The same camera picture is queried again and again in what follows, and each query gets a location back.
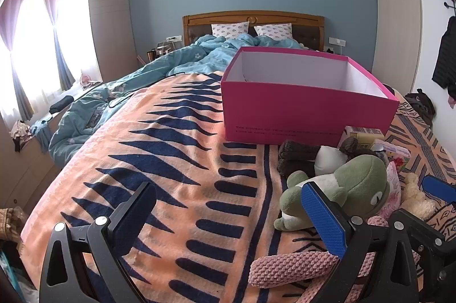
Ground pale pink soft toy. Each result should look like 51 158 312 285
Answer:
386 161 402 214

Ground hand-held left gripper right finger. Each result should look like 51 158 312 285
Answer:
301 181 426 303

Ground white printed pillow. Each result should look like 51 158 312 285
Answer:
254 23 293 39
211 21 250 39

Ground black folded item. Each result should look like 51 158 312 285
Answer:
49 95 74 113

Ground cream fluffy plush toy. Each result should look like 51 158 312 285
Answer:
401 173 437 220

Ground light blue duvet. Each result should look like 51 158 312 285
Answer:
48 33 321 168

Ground orange and navy patterned blanket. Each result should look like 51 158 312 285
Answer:
19 71 456 303

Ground brown and white plush toy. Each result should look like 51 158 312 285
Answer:
277 136 387 179

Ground pink knitted plush toy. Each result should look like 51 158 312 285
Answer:
248 214 390 303

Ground floral printed packet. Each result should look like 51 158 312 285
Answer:
372 141 411 170

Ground yellow cardboard box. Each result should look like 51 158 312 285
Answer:
344 126 385 149

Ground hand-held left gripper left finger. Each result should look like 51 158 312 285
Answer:
38 182 157 303

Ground dark bag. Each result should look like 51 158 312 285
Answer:
405 88 437 122

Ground pink cardboard box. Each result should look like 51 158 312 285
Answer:
220 46 400 148

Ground purple curtain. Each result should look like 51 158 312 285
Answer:
37 0 77 91
0 0 34 122

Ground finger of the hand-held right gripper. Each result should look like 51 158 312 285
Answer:
421 175 456 204
402 208 456 286

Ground crumpled patterned cloth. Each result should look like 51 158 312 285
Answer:
9 119 31 150

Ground wooden bed headboard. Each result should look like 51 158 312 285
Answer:
182 11 325 50

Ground green frog plush toy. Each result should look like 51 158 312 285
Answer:
274 154 390 231

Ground brown woven bag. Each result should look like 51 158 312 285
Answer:
0 208 29 247

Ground beige panelled wardrobe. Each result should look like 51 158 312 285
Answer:
372 0 423 93
87 0 140 83

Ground black hanging jacket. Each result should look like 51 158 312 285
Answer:
432 16 456 93

